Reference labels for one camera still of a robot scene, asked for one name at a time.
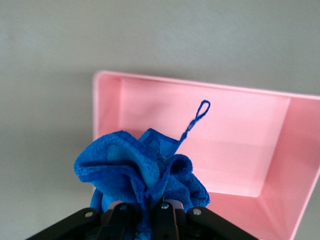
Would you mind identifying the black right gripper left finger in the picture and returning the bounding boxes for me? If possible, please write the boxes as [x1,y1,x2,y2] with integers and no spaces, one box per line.
[24,202,145,240]

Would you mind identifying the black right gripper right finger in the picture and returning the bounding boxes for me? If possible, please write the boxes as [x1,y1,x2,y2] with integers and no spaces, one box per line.
[151,201,254,240]

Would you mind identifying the blue microfibre cloth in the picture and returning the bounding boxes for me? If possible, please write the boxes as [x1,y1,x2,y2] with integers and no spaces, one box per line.
[73,99,211,240]

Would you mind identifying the pink plastic box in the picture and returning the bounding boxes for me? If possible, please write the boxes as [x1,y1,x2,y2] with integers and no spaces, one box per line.
[91,70,320,240]

